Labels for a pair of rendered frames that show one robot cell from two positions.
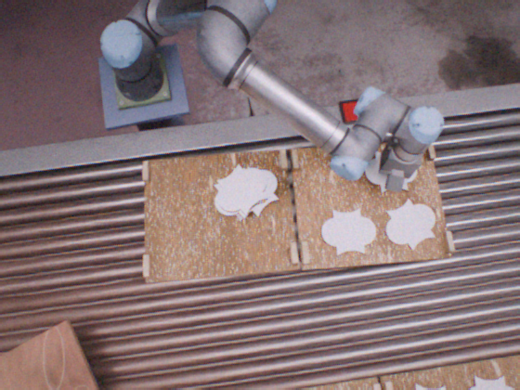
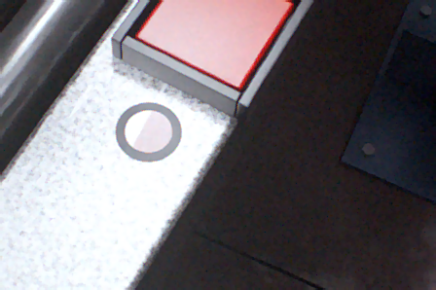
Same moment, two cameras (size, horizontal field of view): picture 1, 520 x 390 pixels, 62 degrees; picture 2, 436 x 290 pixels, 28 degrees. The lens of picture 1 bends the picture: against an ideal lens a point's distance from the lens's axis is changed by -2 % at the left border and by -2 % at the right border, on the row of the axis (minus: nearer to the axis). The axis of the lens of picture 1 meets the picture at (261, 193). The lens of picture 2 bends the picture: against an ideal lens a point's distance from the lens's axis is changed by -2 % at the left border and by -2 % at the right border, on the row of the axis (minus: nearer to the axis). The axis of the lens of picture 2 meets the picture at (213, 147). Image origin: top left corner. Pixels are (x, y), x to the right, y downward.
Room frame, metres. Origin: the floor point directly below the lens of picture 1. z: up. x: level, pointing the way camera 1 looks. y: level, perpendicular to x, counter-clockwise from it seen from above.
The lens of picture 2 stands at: (0.78, -0.50, 1.29)
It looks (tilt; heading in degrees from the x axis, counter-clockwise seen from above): 64 degrees down; 119
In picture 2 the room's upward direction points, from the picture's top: 7 degrees clockwise
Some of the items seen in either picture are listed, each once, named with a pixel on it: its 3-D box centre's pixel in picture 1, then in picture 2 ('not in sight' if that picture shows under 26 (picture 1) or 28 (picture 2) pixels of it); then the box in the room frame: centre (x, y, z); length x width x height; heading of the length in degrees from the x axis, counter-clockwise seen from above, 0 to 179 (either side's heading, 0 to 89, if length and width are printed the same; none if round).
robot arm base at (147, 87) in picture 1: (136, 71); not in sight; (0.79, 0.38, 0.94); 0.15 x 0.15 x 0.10
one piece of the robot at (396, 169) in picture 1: (398, 164); not in sight; (0.42, -0.36, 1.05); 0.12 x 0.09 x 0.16; 167
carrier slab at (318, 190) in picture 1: (368, 201); not in sight; (0.36, -0.30, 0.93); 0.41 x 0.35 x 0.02; 93
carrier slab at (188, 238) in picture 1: (218, 214); not in sight; (0.34, 0.12, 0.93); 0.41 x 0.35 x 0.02; 94
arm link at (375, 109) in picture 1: (378, 115); not in sight; (0.49, -0.27, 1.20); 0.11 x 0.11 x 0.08; 57
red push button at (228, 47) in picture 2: (353, 111); (215, 26); (0.65, -0.28, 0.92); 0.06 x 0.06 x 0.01; 7
